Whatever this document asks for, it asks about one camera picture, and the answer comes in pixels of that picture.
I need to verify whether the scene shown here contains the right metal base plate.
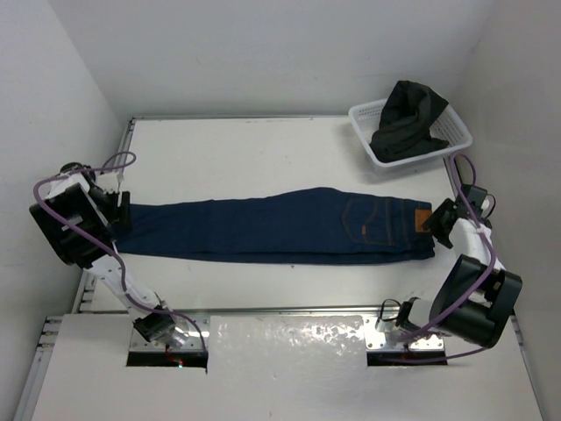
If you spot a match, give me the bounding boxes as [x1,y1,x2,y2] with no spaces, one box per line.
[363,316,445,353]

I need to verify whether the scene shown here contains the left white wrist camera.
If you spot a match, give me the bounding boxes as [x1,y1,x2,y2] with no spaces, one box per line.
[110,171,124,193]

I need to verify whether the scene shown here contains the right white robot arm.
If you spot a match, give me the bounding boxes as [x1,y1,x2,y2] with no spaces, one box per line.
[376,198,522,349]

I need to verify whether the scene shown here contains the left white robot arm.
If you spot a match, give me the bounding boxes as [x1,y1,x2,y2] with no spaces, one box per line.
[30,162,177,346]

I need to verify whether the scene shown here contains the white plastic basket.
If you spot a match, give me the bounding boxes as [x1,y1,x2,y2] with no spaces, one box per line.
[348,98,472,173]

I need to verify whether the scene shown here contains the dark blue denim trousers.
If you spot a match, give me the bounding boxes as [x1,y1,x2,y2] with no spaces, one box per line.
[117,188,435,266]

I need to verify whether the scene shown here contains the black trousers in basket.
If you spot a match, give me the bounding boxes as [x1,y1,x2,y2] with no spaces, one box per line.
[370,81,449,163]

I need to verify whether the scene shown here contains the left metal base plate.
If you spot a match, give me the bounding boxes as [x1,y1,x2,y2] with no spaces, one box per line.
[129,319,209,353]

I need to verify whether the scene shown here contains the aluminium table frame rail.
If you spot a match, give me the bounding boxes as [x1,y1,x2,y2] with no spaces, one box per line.
[71,118,137,314]

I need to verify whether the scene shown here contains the metal base plate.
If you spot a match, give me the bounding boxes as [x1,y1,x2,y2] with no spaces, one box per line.
[129,319,209,353]
[363,316,445,353]

